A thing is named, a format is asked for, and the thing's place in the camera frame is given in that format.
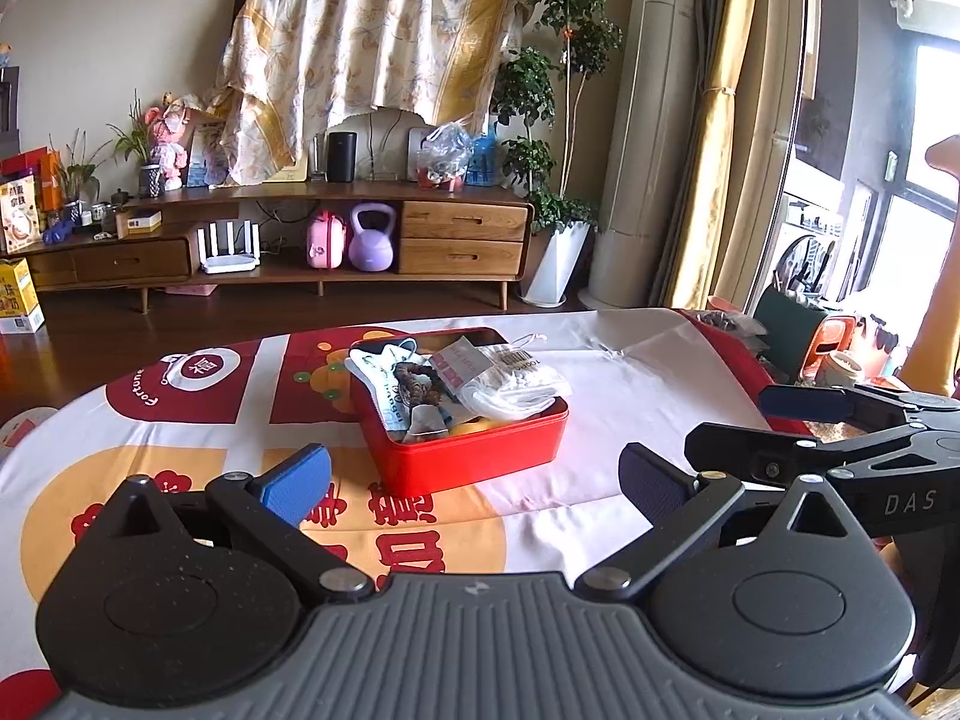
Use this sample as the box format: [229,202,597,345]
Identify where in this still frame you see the red tin box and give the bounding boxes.
[349,326,571,497]

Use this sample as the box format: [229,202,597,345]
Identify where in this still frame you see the clear plastic packet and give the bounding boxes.
[429,336,497,421]

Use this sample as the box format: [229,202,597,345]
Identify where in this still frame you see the potted orchid plant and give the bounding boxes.
[107,88,164,200]

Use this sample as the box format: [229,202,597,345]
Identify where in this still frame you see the illustrated card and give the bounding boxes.
[185,122,227,188]

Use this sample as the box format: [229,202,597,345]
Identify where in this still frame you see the clear plastic bag with items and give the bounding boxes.
[415,120,475,192]

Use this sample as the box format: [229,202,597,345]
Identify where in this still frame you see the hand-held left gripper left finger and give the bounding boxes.
[82,444,374,607]

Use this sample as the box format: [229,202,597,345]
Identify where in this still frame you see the grey curtain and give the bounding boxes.
[649,0,732,308]

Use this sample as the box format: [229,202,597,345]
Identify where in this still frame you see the brown scrunchie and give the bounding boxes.
[391,361,445,407]

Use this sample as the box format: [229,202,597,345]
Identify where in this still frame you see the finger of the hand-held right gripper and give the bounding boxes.
[759,384,925,422]
[685,422,927,490]

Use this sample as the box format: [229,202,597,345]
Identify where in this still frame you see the white router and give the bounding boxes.
[196,220,262,275]

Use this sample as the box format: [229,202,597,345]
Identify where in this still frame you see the yellow carton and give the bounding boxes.
[0,258,46,335]

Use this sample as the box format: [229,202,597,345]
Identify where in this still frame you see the pink plush doll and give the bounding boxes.
[144,92,197,192]

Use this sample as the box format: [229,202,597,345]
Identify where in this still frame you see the clear bag of white cloths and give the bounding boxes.
[457,345,572,422]

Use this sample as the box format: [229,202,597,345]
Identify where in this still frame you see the floral cloth cover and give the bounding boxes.
[206,0,535,187]

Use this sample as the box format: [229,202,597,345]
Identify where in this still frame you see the pink case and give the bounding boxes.
[305,210,348,271]

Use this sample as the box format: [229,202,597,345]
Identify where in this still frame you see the red and orange gift box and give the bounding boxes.
[0,148,65,211]

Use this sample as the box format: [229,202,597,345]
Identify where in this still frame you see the person's right forearm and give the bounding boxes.
[896,133,960,400]

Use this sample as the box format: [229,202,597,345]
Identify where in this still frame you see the green and orange holder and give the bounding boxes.
[752,287,861,385]

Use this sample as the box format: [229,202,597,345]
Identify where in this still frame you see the white standing air conditioner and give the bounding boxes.
[585,0,710,310]

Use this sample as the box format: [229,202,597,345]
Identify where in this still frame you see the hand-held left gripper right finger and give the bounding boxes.
[574,444,875,605]

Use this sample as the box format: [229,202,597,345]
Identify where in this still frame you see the small potted plant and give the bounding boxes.
[49,129,113,226]

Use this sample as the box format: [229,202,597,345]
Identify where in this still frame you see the pile of clear bags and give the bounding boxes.
[696,307,770,342]

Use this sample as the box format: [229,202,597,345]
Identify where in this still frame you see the washing machine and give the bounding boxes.
[772,191,848,297]

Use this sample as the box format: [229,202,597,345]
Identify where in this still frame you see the black speaker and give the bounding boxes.
[328,132,358,183]

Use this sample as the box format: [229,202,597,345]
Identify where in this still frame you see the wooden tv stand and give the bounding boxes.
[22,180,535,314]

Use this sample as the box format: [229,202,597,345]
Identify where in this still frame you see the purple kettlebell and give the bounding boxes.
[347,202,398,272]

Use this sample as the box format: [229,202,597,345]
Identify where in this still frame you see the yellow curtain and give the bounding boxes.
[667,0,796,312]

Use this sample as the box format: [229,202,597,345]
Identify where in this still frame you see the potted tree in white pot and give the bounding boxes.
[491,0,623,308]

